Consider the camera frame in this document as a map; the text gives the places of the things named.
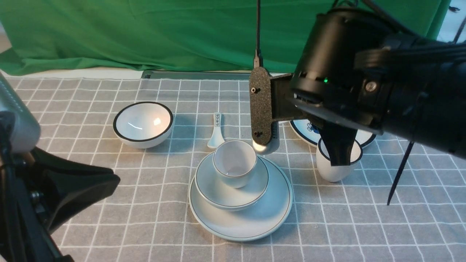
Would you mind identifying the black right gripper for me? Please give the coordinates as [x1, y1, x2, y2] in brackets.
[271, 73, 383, 166]

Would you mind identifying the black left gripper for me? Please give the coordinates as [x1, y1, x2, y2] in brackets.
[1, 111, 121, 262]

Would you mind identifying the white cup thin rim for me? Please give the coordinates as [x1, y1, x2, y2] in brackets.
[213, 140, 258, 188]

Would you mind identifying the shallow white bowl thin rim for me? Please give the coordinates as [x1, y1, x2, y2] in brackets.
[194, 153, 270, 211]

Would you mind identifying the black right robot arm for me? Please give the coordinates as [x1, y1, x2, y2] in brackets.
[271, 6, 466, 166]

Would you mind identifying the black-rimmed illustrated plate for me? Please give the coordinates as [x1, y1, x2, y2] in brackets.
[290, 119, 376, 148]

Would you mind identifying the black-rimmed white cup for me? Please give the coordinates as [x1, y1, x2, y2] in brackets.
[316, 139, 363, 183]

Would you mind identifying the black-rimmed white bowl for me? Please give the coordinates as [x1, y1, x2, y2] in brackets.
[112, 101, 174, 149]

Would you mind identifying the small patterned white spoon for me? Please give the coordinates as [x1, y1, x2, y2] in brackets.
[208, 112, 225, 149]

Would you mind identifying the large plain white plate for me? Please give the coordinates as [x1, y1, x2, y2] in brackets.
[188, 156, 293, 242]

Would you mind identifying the green backdrop cloth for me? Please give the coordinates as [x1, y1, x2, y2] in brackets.
[0, 0, 451, 76]

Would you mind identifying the grey checked tablecloth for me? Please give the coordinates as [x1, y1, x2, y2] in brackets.
[7, 78, 466, 262]

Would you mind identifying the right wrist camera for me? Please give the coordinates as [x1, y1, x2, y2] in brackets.
[249, 66, 280, 155]

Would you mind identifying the black right camera cable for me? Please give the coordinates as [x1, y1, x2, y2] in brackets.
[254, 0, 263, 68]

